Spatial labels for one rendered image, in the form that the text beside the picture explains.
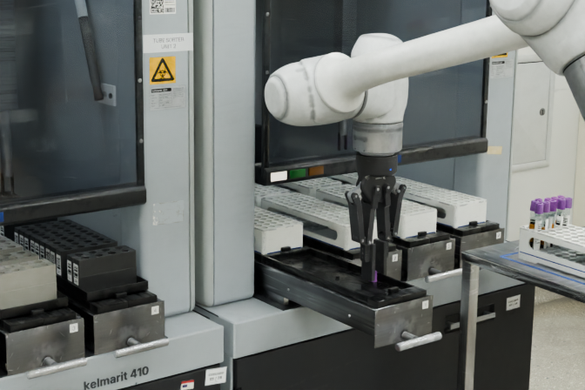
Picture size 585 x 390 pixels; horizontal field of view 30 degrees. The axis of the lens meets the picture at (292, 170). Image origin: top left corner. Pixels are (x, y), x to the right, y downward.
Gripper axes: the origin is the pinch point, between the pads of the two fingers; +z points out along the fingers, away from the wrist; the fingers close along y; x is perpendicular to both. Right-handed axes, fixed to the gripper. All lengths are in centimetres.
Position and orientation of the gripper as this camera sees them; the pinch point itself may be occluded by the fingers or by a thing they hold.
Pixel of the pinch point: (373, 259)
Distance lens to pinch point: 202.6
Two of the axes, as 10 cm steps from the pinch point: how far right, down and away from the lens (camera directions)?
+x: 6.0, 1.7, -7.8
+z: -0.1, 9.8, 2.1
